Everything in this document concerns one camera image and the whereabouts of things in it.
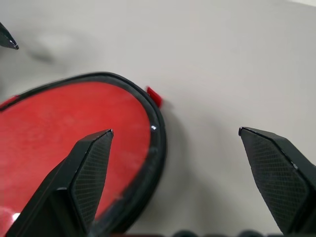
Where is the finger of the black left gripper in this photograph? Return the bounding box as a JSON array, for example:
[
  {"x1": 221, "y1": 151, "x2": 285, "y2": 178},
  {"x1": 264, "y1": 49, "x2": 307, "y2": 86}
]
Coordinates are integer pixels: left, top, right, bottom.
[{"x1": 0, "y1": 21, "x2": 20, "y2": 50}]

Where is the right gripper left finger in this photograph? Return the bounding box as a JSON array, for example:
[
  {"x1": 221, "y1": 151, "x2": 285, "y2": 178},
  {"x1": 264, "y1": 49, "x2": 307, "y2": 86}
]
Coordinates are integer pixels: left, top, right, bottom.
[{"x1": 4, "y1": 129, "x2": 115, "y2": 237}]

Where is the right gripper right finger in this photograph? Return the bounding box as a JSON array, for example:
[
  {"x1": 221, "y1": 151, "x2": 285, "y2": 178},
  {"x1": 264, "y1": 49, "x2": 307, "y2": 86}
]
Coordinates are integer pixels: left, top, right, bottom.
[{"x1": 238, "y1": 127, "x2": 316, "y2": 237}]

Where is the red table tennis paddle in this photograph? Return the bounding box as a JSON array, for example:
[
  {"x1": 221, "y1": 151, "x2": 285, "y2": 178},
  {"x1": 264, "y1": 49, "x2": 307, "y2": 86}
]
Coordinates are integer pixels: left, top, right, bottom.
[{"x1": 0, "y1": 82, "x2": 153, "y2": 220}]

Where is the black paddle case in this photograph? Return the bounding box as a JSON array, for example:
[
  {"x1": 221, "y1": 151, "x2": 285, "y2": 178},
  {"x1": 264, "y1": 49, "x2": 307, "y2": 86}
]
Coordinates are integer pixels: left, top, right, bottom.
[{"x1": 0, "y1": 71, "x2": 168, "y2": 235}]

